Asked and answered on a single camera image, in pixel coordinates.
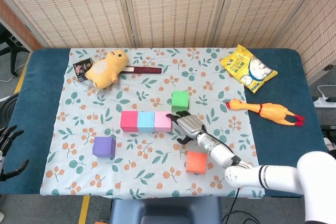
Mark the yellow marshmallow bag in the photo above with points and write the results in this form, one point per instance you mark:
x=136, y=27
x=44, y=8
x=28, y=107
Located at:
x=241, y=66

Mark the purple foam cube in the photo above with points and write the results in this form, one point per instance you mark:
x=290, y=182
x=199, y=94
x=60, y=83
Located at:
x=103, y=146

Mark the long dark red box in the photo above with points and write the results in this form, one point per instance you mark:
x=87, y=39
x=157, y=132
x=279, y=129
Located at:
x=147, y=70

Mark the small black printed box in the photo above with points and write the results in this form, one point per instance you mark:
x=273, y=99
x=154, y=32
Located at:
x=80, y=68

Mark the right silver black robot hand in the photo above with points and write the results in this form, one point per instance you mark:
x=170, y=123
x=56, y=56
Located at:
x=190, y=125

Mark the light blue foam cube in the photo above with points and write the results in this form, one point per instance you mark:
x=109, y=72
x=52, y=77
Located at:
x=146, y=121

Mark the yellow rubber chicken toy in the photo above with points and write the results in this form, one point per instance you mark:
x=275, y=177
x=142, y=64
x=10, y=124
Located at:
x=270, y=110

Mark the white power strip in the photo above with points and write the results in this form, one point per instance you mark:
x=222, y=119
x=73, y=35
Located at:
x=324, y=102

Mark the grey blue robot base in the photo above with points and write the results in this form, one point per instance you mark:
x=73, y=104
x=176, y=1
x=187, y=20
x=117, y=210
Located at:
x=165, y=211

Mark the black office chair base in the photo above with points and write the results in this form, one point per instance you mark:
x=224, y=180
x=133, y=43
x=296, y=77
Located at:
x=14, y=48

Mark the light pink foam cube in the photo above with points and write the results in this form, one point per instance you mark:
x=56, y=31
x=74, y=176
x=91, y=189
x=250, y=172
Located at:
x=162, y=121

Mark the floral print tablecloth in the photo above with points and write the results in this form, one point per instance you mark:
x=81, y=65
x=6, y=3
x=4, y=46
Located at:
x=157, y=155

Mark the orange foam cube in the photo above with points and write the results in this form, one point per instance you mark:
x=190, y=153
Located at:
x=196, y=162

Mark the black round drum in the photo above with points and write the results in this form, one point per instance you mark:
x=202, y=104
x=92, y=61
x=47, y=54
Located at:
x=5, y=111

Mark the yellow plush animal toy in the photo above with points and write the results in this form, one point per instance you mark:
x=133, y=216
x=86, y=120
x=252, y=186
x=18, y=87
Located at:
x=105, y=70

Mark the bamboo folding screen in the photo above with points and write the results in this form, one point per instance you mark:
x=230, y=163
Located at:
x=170, y=11

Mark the hot pink foam cube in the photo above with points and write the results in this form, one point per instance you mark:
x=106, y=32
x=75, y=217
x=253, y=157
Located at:
x=129, y=121

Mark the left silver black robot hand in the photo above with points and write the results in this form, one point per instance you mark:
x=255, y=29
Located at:
x=8, y=137

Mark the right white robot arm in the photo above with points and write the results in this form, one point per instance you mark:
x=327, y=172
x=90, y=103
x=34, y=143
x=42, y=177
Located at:
x=278, y=178

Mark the green foam cube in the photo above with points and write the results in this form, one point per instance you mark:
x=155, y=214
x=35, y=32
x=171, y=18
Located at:
x=180, y=100

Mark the dark blue table cover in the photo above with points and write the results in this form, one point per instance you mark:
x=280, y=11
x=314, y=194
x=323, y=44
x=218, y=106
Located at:
x=39, y=103

